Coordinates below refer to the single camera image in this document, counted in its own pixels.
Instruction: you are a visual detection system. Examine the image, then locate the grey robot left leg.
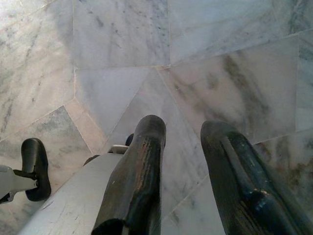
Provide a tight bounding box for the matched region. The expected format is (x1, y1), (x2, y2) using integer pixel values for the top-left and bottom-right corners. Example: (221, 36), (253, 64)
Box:
(0, 164), (40, 205)

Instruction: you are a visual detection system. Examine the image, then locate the grey robot right leg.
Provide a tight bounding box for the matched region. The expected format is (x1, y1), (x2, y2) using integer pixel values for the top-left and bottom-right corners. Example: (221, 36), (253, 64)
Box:
(16, 144), (130, 235)

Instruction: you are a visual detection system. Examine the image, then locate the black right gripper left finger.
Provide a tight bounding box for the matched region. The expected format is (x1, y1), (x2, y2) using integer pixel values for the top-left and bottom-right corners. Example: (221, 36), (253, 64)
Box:
(90, 114), (167, 235)

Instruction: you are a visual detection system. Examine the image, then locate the grey robot leg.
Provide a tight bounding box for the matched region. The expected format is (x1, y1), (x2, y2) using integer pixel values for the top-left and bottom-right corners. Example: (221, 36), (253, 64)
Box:
(0, 164), (40, 205)
(16, 144), (130, 235)

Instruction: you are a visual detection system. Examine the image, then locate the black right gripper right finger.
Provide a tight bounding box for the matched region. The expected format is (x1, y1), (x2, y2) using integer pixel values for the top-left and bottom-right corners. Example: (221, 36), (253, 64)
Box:
(200, 120), (313, 235)

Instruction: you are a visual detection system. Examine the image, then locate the black robot left foot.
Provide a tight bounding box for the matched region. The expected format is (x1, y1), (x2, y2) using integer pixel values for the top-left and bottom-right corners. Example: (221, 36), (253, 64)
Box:
(21, 138), (52, 202)

